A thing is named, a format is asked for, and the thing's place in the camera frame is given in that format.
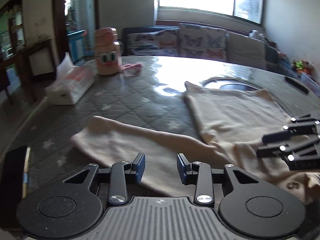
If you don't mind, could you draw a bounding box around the cream long-sleeve garment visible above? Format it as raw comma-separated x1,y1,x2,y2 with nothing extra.
71,82,319,204

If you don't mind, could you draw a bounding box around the clear plastic storage box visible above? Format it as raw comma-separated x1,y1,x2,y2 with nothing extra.
300,73,320,98

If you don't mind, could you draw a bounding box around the black remote control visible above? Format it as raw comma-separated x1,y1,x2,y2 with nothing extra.
284,76,309,94

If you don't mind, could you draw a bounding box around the plush toy pile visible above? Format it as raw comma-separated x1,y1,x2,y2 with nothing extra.
291,60,313,75

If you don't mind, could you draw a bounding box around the dark blue sofa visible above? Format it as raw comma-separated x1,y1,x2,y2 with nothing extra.
121,24,296,74

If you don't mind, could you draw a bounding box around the plain beige cushion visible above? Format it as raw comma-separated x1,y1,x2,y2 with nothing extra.
227,32,266,70

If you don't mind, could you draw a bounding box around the tissue box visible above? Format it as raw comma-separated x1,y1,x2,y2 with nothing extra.
45,53,97,105

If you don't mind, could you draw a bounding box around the white plush toy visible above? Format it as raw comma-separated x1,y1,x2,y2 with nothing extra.
249,29,265,42

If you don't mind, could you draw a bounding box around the black smartphone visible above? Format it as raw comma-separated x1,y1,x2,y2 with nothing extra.
1,145,31,231

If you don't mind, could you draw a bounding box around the pink cartoon water bottle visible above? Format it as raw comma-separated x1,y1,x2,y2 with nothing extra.
94,28,122,76

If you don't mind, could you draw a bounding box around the right butterfly cushion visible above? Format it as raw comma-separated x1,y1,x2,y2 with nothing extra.
179,24,227,62

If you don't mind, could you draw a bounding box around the butterfly cushion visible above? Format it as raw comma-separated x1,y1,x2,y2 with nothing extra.
127,29,179,57
179,24,227,62

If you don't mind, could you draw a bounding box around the blue plastic cabinet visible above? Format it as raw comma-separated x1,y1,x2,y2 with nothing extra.
67,29,87,62

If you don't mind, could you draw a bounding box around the left butterfly cushion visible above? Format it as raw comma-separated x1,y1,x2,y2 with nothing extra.
127,29,179,57

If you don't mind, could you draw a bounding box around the dark wooden side table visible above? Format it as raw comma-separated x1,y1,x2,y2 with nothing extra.
0,38,57,106

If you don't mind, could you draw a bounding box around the pink bottle strap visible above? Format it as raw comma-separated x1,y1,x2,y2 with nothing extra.
119,61,145,77

